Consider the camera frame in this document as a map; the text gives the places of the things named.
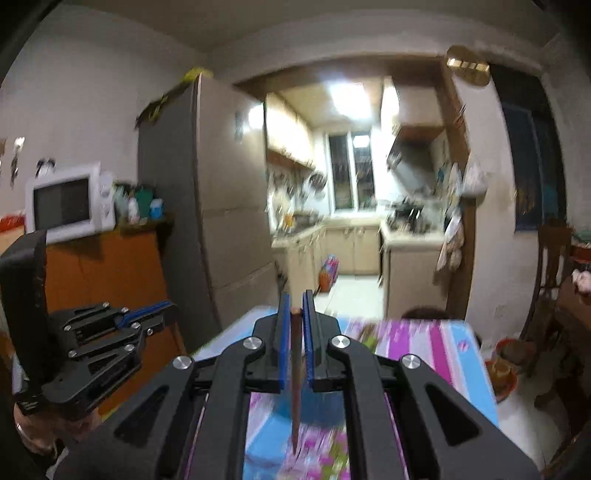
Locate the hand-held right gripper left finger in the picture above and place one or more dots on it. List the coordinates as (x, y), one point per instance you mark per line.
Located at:
(284, 341)

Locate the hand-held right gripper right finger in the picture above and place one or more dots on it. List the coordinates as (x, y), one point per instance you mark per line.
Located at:
(308, 341)

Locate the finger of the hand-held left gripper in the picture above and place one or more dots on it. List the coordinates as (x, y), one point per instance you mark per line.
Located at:
(159, 321)
(147, 310)

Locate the wooden chopstick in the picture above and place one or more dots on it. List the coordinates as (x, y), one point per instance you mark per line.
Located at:
(295, 369)

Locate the blue perforated utensil holder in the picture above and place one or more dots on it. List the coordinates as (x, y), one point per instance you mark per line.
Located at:
(323, 406)

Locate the person's left hand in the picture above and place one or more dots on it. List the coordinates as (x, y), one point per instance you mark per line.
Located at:
(34, 434)

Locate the orange wooden cabinet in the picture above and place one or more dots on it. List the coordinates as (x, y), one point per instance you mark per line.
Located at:
(111, 277)

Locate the colourful snack packet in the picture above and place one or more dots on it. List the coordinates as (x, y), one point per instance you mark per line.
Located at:
(328, 274)

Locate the white microwave oven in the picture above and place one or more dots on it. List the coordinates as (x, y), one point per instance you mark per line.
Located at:
(60, 203)

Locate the small white bottle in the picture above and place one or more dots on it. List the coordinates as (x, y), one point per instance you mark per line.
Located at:
(133, 211)

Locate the beige kitchen base cabinets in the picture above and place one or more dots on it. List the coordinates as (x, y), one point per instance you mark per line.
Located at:
(360, 249)

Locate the floral striped tablecloth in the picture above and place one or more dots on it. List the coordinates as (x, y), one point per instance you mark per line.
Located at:
(415, 341)

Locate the green plastic container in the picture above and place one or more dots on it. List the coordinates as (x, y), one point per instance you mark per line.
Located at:
(144, 201)

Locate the pale plastic container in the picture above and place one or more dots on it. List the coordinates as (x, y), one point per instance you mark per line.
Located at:
(120, 201)

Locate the silver refrigerator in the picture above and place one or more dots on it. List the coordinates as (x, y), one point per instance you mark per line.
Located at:
(217, 207)

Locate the round metal strainer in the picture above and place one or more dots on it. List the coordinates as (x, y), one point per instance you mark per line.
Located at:
(316, 184)

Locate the black wok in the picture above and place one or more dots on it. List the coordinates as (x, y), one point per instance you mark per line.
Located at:
(406, 211)

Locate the hanging beige cloth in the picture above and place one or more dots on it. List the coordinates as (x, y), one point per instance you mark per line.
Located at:
(450, 254)

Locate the bright kitchen window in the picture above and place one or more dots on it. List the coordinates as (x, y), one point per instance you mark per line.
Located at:
(344, 170)

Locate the red plastic basin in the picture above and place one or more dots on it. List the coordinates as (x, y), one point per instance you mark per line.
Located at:
(503, 374)

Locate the metal range hood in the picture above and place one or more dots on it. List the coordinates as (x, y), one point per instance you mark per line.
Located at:
(411, 170)

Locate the hanging clear plastic bag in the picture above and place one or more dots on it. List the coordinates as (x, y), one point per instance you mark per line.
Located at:
(475, 182)

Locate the yellow bag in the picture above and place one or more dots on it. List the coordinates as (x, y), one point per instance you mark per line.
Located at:
(196, 74)

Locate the square ceiling light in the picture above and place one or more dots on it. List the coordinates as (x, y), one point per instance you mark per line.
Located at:
(351, 99)

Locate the dark wooden chair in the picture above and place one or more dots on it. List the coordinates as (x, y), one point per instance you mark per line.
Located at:
(549, 249)

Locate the dark wooden side table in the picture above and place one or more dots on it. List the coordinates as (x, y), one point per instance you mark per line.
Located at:
(575, 323)

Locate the pink cloth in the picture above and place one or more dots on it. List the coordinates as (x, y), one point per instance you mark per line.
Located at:
(581, 280)

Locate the dark barred window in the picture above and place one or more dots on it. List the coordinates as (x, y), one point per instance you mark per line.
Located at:
(531, 161)

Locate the beige wall cabinets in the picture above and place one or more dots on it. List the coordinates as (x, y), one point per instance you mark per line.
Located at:
(286, 129)

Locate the beige wall cabinet above hood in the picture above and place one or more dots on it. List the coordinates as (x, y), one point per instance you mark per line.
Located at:
(415, 110)

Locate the round gold wall clock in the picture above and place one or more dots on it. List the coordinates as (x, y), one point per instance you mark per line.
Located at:
(468, 64)

